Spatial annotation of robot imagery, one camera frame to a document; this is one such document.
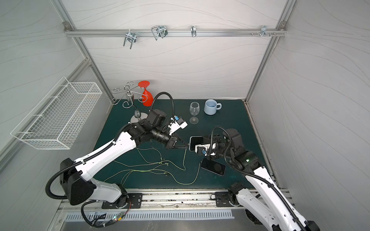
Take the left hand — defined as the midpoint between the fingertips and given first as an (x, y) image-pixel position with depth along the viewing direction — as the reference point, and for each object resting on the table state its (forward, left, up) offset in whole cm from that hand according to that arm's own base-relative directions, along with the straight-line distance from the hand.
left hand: (183, 147), depth 64 cm
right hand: (+7, -11, -3) cm, 13 cm away
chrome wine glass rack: (+33, +35, -20) cm, 52 cm away
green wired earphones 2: (+2, +21, -26) cm, 34 cm away
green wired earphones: (-5, +6, -27) cm, 28 cm away
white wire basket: (+9, +62, +6) cm, 63 cm away
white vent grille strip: (-24, +14, -27) cm, 39 cm away
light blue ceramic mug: (+45, -18, -21) cm, 53 cm away
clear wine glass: (+36, -5, -14) cm, 39 cm away
